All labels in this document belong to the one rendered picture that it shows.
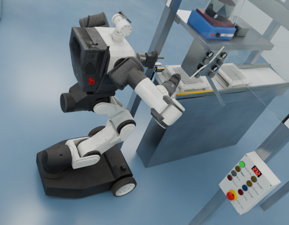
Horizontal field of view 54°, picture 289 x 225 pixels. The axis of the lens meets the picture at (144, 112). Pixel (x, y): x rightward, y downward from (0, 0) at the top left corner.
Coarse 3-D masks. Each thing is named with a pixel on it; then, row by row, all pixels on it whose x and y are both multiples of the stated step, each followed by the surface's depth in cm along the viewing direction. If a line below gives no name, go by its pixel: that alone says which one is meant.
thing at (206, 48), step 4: (180, 20) 168; (184, 24) 166; (188, 28) 163; (192, 32) 161; (196, 36) 159; (200, 40) 156; (200, 44) 157; (204, 44) 154; (204, 48) 154; (208, 48) 156
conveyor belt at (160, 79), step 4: (156, 76) 199; (160, 76) 197; (204, 76) 217; (160, 80) 196; (164, 80) 195; (212, 80) 216; (216, 80) 218; (160, 84) 195; (216, 84) 214; (220, 84) 216; (208, 88) 206; (220, 88) 212; (224, 88) 213; (176, 92) 189; (172, 96) 186
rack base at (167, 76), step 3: (162, 72) 199; (165, 75) 197; (168, 75) 196; (165, 78) 197; (168, 78) 194; (177, 87) 189; (177, 90) 188; (186, 90) 190; (189, 90) 192; (192, 90) 193; (195, 90) 194; (198, 90) 195; (201, 90) 196
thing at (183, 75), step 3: (177, 69) 196; (180, 69) 197; (180, 72) 194; (183, 72) 196; (183, 75) 192; (186, 75) 193; (183, 78) 190; (186, 78) 191; (189, 78) 193; (192, 78) 194; (195, 78) 195; (198, 78) 196; (186, 81) 188; (189, 81) 190; (192, 81) 191
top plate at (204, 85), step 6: (168, 66) 196; (174, 66) 199; (180, 66) 202; (168, 72) 194; (174, 72) 193; (180, 84) 185; (186, 84) 187; (192, 84) 189; (198, 84) 192; (204, 84) 194
